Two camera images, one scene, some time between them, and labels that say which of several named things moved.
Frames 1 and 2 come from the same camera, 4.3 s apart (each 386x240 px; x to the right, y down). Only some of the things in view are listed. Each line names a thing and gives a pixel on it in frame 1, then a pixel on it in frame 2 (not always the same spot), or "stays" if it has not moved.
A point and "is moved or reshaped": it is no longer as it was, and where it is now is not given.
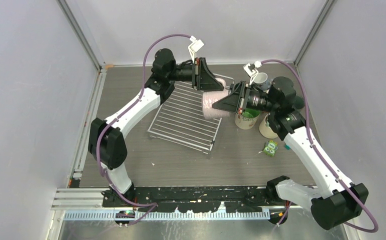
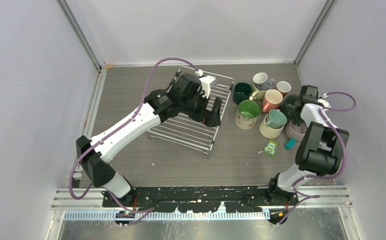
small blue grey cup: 262,81 stays
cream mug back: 265,129 stays
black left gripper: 202,78 → 212,118
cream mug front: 248,119 stays
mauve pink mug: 210,97 is moved or reshaped
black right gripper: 233,102 → 292,114
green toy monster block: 270,148 stays
